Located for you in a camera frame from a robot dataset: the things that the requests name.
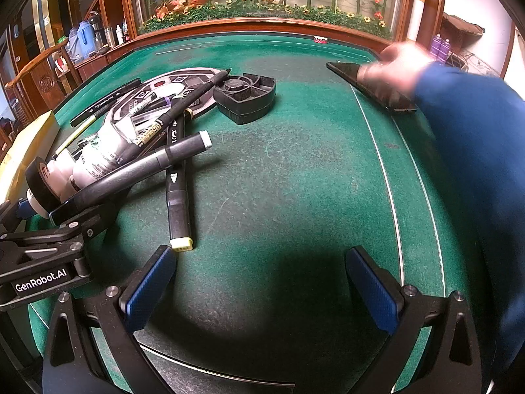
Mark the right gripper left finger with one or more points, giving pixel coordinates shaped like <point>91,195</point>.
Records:
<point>72,361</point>

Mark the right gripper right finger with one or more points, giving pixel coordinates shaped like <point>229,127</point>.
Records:
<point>450,362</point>

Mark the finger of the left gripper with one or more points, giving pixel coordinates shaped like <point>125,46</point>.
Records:
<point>107,210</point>

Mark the white plastic bottle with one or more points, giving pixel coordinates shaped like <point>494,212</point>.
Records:
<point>64,175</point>

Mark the grey marker white cap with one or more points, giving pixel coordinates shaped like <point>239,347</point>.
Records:
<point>141,169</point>

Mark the black marker yellow cap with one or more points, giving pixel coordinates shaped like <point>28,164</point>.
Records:
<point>178,210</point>

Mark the black marker pen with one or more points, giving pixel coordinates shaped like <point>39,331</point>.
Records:
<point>105,100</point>

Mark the black smartphone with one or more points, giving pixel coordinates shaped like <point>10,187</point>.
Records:
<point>382,95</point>

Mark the black tape roll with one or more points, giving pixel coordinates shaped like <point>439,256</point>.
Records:
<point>41,188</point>

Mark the long black pen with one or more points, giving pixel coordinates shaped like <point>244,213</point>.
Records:
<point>133,149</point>

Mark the purple capped black pen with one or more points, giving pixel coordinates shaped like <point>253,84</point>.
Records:
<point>151,103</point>

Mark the blue sleeved forearm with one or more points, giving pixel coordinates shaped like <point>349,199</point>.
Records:
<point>478,123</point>

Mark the person's bare hand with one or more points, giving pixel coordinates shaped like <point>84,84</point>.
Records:
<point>400,66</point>

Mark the yellow white tray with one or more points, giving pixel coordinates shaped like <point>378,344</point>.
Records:
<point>33,141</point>

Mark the wooden chair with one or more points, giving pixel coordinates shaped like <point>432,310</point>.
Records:
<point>44,83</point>

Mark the blue thermos jug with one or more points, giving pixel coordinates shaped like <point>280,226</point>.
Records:
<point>81,42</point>

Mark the small red white object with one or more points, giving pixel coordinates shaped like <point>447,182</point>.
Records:
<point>320,39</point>

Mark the purple bottles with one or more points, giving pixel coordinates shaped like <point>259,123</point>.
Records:
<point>440,49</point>

